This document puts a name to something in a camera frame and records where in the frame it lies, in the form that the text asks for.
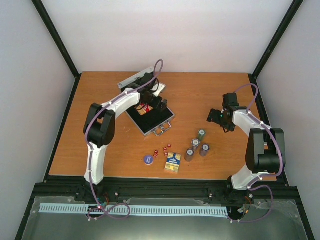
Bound blue small blind button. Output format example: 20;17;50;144
143;155;154;166

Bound aluminium poker case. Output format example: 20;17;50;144
117;67;175;137

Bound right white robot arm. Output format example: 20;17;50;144
207;106;286;199

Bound light blue cable duct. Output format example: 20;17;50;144
38;203;228;218

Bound purple poker chip stack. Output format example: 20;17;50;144
199;143;210;157

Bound black aluminium frame rail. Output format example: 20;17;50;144
32;176;301;208

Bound brown poker chip stack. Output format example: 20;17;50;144
184;148;195;162

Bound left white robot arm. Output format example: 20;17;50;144
83;72;173;202

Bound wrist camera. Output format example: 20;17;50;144
152;83;166;97
222;92;240;109

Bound green poker chip stack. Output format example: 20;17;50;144
197;129;206;142

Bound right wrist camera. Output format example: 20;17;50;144
222;92;240;109

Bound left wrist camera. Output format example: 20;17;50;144
152;83;166;97

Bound red playing card deck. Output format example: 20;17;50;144
135;103;154;116

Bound blue playing card deck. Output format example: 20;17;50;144
164;152;181;173

